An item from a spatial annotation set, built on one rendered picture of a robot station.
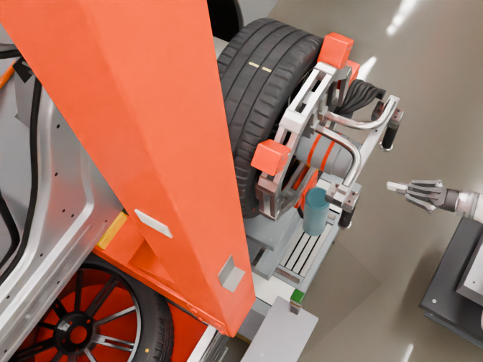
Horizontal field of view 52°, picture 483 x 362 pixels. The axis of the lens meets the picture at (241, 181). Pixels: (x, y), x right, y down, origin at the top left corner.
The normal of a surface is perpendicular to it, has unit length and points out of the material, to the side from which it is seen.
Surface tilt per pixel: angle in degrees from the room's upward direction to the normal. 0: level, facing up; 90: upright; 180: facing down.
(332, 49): 55
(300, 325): 0
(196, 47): 90
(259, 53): 2
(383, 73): 0
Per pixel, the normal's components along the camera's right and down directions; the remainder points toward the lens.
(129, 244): -0.07, -0.46
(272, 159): -0.41, 0.22
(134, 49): 0.86, 0.43
